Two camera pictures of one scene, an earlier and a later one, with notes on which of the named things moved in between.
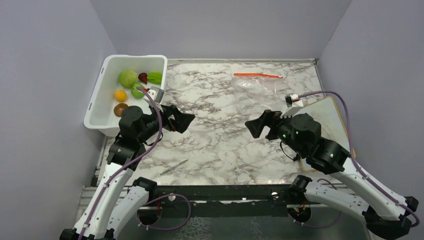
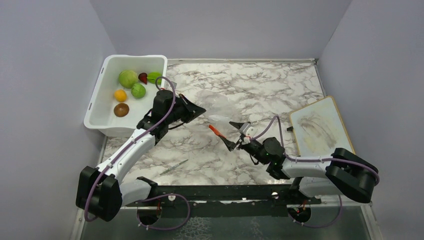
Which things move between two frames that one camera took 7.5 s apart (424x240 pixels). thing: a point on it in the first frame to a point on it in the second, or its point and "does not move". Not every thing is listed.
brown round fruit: (119, 108) does not move
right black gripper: (271, 118) to (230, 145)
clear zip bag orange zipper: (258, 91) to (221, 110)
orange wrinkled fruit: (120, 95) does not move
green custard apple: (136, 93) does not move
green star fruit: (155, 77) does not move
